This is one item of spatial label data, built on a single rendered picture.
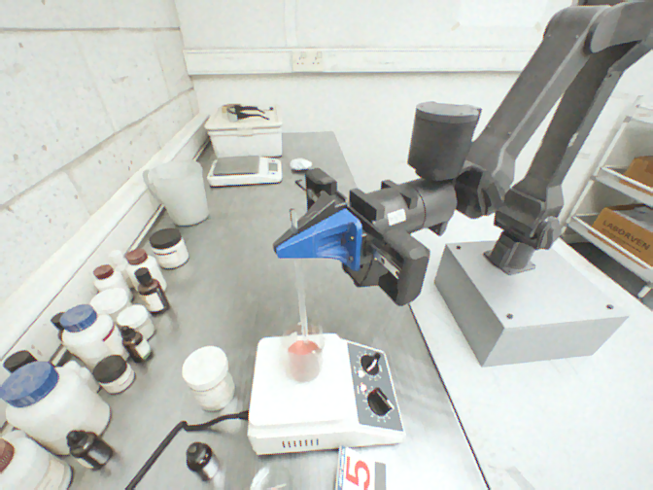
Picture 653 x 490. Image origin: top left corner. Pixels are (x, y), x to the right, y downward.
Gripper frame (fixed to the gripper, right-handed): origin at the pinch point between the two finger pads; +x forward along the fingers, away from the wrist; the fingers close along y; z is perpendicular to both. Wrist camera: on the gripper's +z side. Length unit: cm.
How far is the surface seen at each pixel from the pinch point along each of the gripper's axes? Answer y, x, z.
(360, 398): -6.5, -3.0, 22.8
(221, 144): 105, -10, 22
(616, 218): 29, -223, 82
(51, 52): 66, 24, -13
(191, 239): 52, 11, 29
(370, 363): -3.3, -7.0, 22.3
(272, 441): -5.4, 8.9, 23.7
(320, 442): -7.8, 3.7, 25.3
